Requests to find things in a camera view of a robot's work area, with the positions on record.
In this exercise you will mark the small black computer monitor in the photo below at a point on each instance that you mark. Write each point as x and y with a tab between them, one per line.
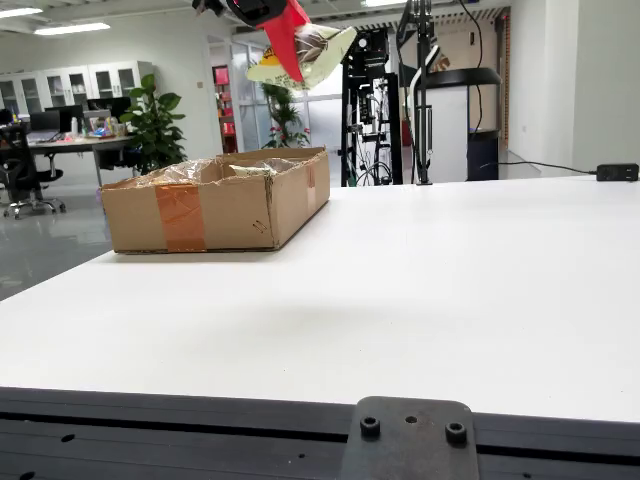
44	121

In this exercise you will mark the white kiosk with black top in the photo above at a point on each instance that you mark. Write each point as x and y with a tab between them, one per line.
450	135

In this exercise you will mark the black equipment rack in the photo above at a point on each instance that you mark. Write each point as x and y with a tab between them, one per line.
346	125

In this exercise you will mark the open brown cardboard box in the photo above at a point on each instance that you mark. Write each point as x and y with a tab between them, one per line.
235	220

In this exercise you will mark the pale flat snack packet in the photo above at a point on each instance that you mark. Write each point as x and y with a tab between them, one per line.
250	171

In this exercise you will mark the black office chair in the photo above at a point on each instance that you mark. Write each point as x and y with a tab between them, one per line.
17	170

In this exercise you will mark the clear crinkled plastic bag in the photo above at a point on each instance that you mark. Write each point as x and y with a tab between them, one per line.
185	170

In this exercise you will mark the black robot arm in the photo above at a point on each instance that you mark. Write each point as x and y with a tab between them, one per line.
210	5

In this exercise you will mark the pale green sunflower seed bag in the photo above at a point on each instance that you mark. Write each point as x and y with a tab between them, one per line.
325	55

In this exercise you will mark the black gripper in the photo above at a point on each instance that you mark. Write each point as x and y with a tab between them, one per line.
255	9

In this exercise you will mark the dark metal mounting plate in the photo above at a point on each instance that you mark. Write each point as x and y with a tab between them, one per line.
410	455

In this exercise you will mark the tall slim potted plant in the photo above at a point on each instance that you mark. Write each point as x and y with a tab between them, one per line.
282	112

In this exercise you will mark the long ceiling light panel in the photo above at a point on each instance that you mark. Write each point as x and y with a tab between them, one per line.
72	28
20	12

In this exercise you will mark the black power adapter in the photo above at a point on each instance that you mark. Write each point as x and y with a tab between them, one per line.
617	172

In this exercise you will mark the black aluminium frame rail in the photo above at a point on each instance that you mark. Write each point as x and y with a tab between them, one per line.
150	440

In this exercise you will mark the red fire extinguisher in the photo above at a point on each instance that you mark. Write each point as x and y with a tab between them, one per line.
407	132

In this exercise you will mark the wide black computer monitor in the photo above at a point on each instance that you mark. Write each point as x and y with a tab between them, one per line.
112	105

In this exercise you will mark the red display shelf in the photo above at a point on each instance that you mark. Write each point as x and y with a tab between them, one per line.
221	75

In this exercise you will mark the black jointed stand arm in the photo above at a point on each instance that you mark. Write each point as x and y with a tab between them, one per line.
423	75

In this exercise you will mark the broad-leaf green potted plant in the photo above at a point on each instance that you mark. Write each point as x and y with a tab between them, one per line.
155	125

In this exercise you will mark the grey office desk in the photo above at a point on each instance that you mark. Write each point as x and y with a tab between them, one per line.
75	145

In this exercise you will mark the white glass-door wall cabinets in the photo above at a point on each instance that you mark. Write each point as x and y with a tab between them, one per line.
75	85

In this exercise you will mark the black hex bolt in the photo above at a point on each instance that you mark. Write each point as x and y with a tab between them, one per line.
370	427
456	434

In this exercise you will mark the bright ceiling light panel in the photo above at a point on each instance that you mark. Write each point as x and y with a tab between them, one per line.
385	2

